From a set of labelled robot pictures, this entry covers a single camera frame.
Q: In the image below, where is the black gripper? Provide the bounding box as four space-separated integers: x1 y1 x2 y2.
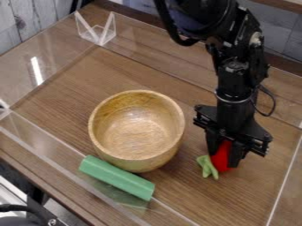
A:
194 105 273 168

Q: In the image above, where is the red plush fruit green leaf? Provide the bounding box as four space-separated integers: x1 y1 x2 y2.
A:
197 141 232 180

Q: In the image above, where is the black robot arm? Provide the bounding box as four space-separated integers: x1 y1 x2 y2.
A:
154 0 273 172

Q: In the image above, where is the wooden bowl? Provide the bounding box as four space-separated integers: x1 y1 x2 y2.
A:
87 90 186 173

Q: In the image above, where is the green rectangular block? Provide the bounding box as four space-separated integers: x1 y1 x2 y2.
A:
79 155 157 201

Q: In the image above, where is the clear acrylic tray enclosure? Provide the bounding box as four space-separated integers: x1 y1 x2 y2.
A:
0 16 302 226

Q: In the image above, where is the clear acrylic corner bracket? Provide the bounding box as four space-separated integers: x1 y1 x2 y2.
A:
75 11 117 47

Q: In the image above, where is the black metal mount bracket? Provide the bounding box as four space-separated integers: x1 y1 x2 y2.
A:
26 200 69 226

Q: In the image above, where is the black cable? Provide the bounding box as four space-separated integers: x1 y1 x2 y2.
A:
0 202 46 226

